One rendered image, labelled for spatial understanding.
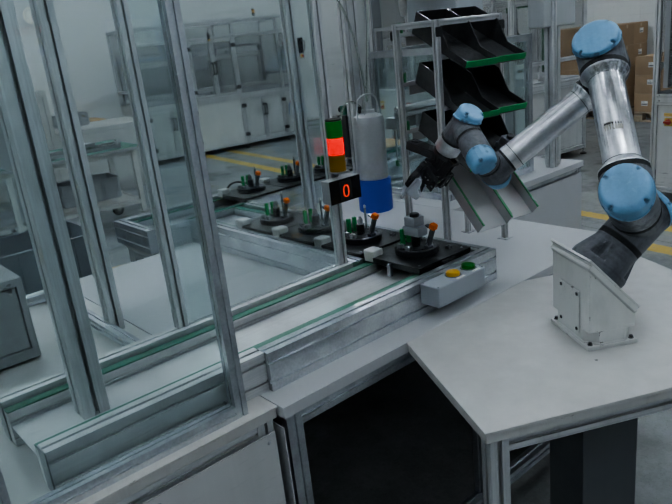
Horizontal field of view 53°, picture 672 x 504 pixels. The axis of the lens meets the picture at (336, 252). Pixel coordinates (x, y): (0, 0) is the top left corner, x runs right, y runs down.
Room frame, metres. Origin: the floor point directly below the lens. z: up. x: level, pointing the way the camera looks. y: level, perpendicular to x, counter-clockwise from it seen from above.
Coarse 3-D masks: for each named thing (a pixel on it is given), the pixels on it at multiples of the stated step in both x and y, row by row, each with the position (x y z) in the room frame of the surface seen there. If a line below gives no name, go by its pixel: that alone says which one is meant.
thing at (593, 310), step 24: (552, 240) 1.62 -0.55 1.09; (576, 264) 1.50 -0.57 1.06; (576, 288) 1.51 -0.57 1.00; (600, 288) 1.45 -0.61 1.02; (576, 312) 1.50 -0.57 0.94; (600, 312) 1.45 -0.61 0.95; (624, 312) 1.46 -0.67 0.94; (576, 336) 1.50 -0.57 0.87; (600, 336) 1.45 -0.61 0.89; (624, 336) 1.46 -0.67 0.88
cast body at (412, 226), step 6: (408, 216) 2.02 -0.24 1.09; (414, 216) 2.00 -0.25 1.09; (420, 216) 2.01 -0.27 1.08; (408, 222) 2.01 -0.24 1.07; (414, 222) 1.99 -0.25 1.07; (420, 222) 2.00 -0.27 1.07; (402, 228) 2.05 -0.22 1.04; (408, 228) 2.01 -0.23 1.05; (414, 228) 1.99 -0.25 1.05; (420, 228) 1.98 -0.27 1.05; (426, 228) 2.00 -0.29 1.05; (408, 234) 2.01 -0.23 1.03; (414, 234) 1.99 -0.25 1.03; (420, 234) 1.98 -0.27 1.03; (426, 234) 2.00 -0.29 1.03
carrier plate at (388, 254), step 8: (384, 248) 2.08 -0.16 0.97; (392, 248) 2.07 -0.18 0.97; (440, 248) 2.01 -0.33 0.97; (456, 248) 2.00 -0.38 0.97; (464, 248) 1.99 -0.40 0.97; (384, 256) 2.00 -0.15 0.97; (392, 256) 1.99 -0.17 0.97; (432, 256) 1.95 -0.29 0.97; (440, 256) 1.94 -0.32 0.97; (448, 256) 1.93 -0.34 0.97; (456, 256) 1.95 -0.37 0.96; (384, 264) 1.96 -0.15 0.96; (392, 264) 1.93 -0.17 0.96; (400, 264) 1.91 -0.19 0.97; (408, 264) 1.90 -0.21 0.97; (416, 264) 1.89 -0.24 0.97; (424, 264) 1.88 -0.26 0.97; (432, 264) 1.88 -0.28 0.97; (440, 264) 1.90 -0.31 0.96; (416, 272) 1.86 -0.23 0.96; (424, 272) 1.86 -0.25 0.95
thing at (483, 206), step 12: (456, 168) 2.27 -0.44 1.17; (456, 180) 2.22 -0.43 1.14; (468, 180) 2.24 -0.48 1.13; (480, 180) 2.24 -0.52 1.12; (456, 192) 2.16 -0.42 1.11; (468, 192) 2.20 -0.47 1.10; (480, 192) 2.21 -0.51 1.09; (492, 192) 2.19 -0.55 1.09; (468, 204) 2.11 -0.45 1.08; (480, 204) 2.17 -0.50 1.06; (492, 204) 2.18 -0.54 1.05; (504, 204) 2.14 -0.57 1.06; (468, 216) 2.11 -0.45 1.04; (480, 216) 2.13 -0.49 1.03; (492, 216) 2.14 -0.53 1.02; (504, 216) 2.14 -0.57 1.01; (480, 228) 2.06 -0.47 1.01
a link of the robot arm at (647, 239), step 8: (664, 200) 1.51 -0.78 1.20; (664, 208) 1.51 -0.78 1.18; (664, 216) 1.51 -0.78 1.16; (608, 224) 1.55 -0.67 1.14; (656, 224) 1.48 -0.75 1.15; (664, 224) 1.51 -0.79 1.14; (624, 232) 1.50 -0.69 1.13; (632, 232) 1.48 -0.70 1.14; (640, 232) 1.48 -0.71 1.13; (648, 232) 1.49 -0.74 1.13; (656, 232) 1.50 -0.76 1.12; (632, 240) 1.50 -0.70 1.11; (640, 240) 1.50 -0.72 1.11; (648, 240) 1.50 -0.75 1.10; (640, 248) 1.50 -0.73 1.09
